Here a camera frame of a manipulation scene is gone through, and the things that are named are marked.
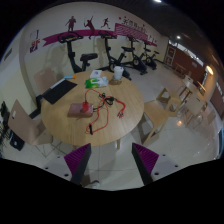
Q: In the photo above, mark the pink power bank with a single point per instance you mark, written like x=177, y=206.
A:
x=76, y=110

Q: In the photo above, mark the white cup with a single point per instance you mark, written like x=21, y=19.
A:
x=118, y=71

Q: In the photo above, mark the wooden stool right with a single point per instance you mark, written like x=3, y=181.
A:
x=172, y=101

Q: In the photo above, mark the orange blue marker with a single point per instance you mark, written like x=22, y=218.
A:
x=69, y=77

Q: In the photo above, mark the black exercise bike right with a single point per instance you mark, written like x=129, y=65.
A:
x=137, y=63

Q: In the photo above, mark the green wet wipes pack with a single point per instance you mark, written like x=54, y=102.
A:
x=96, y=82

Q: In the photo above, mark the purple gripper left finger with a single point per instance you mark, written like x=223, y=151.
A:
x=77, y=162

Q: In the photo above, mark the black exercise bike far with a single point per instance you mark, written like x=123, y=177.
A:
x=149, y=58

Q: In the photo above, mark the red charger plug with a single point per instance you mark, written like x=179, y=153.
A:
x=85, y=106

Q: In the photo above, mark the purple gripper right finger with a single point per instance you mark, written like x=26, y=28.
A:
x=145, y=160

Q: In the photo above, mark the white tissue box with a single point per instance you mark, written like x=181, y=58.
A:
x=96, y=74

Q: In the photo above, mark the wooden chair left front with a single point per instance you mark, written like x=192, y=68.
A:
x=30, y=131

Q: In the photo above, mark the wooden chair right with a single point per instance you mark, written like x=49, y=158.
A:
x=157, y=116

